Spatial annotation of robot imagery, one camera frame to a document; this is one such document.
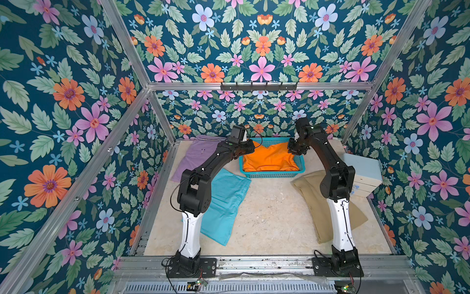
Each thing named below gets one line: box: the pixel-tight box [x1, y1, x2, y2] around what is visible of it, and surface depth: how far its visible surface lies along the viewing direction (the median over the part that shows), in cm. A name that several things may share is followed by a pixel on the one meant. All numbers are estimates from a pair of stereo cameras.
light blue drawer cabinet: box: [343, 153, 384, 198], surface depth 90 cm
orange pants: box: [243, 140, 300, 173], surface depth 105 cm
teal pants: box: [200, 167, 252, 247], surface depth 90 cm
